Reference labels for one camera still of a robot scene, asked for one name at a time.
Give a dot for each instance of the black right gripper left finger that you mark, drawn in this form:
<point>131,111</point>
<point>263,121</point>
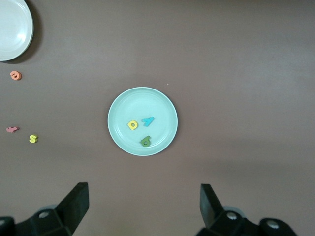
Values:
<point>71,209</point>

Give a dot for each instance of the yellow foam letter a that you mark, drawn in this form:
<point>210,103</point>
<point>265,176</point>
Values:
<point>129,125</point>

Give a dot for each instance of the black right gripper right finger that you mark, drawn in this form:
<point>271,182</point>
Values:
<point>214,214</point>

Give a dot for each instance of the orange foam letter e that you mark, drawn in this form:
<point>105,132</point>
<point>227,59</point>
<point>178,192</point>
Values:
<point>17,77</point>

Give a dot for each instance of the pale green plate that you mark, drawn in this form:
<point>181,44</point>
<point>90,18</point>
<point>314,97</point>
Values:
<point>142,105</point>

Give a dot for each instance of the teal foam letter y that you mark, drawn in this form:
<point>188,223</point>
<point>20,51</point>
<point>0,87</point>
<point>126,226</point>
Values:
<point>148,121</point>

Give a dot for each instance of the beige plate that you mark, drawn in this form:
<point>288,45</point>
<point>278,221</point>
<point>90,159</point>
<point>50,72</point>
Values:
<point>12,29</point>

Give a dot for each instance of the green foam letter g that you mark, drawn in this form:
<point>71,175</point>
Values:
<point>147,138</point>

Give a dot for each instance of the yellow foam letter s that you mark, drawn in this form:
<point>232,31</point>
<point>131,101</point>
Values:
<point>33,138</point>

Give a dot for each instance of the pink foam letter f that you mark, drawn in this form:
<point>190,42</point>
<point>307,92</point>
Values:
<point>12,129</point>

